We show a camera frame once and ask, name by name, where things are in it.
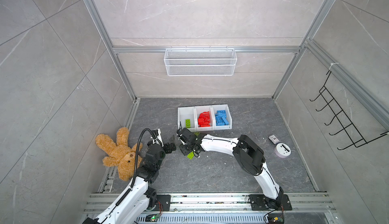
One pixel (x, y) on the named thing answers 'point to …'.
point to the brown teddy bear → (120, 153)
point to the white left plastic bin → (187, 116)
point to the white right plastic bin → (221, 107)
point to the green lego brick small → (191, 155)
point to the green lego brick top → (188, 123)
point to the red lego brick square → (203, 119)
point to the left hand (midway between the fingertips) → (165, 134)
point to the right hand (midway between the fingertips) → (183, 147)
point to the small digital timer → (274, 139)
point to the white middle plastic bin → (201, 109)
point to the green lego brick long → (196, 134)
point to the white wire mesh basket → (201, 62)
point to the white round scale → (282, 150)
